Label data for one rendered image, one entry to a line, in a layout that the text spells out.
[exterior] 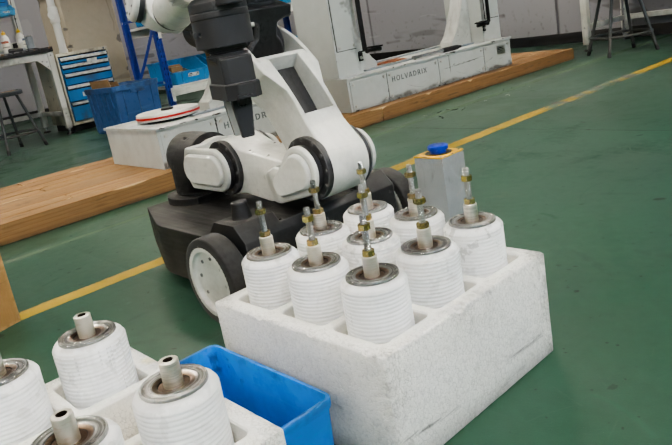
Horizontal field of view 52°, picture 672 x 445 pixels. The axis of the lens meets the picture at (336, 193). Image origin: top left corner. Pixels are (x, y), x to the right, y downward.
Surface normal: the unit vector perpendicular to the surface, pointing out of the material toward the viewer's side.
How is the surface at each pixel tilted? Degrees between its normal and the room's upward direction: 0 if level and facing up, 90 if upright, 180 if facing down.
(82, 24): 90
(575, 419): 0
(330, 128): 46
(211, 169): 90
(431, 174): 90
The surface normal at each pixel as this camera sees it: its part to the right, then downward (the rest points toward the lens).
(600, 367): -0.17, -0.95
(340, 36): 0.66, 0.08
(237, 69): 0.43, 0.16
